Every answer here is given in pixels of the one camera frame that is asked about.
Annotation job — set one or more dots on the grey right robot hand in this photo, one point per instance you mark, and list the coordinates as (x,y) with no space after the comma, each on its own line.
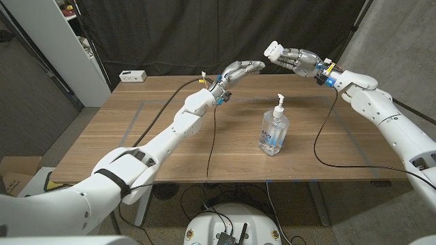
(303,61)

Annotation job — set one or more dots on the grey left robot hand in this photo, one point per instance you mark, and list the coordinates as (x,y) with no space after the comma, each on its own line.
(235,75)

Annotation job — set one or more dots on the white airpods case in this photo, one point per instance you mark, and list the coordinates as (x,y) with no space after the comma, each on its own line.
(273,51)

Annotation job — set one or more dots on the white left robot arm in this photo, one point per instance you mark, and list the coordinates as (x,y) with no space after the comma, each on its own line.
(170,136)

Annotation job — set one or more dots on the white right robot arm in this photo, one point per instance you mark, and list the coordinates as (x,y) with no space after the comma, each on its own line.
(385,115)

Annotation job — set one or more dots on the clear hand sanitizer pump bottle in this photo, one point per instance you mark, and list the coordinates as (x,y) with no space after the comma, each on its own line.
(272,136)

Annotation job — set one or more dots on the black backdrop stand pole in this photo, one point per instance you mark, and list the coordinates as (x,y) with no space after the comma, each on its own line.
(92,47)
(354,29)

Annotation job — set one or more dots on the black fabric backdrop curtain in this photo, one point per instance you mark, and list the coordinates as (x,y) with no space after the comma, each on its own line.
(153,34)

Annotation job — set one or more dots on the white power outlet box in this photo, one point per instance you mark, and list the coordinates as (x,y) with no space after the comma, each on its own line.
(133,76)

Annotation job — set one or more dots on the round black floor fan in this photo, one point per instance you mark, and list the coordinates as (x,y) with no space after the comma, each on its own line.
(167,190)

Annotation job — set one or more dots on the white robot torso base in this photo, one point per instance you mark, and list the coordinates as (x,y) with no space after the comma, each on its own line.
(231,217)

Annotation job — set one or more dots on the white table leg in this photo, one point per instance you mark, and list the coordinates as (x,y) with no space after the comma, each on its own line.
(144,211)
(320,207)

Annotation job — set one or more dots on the black antenna module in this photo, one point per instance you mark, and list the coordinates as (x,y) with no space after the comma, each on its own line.
(225,238)

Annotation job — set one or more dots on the white shelf cabinet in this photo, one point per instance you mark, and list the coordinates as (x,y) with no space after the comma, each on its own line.
(61,51)

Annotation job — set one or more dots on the small red yellow object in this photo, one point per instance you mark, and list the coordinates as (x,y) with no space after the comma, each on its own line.
(69,13)

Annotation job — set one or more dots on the brown cardboard box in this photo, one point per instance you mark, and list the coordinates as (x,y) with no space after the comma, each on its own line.
(20,170)

